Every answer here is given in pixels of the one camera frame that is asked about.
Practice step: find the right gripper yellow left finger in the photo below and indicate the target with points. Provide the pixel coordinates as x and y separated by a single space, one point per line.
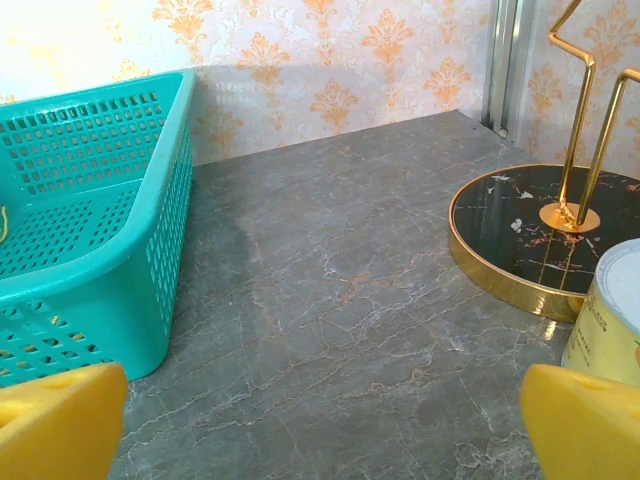
60 425

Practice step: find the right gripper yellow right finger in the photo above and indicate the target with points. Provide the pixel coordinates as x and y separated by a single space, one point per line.
590 430

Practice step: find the gold tin can white lid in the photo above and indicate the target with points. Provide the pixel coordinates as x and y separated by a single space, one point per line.
607 320

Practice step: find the teal plastic basket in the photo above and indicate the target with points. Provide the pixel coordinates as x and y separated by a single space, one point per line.
115 300

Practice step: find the aluminium frame post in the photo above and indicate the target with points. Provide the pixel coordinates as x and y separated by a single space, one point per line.
502 65

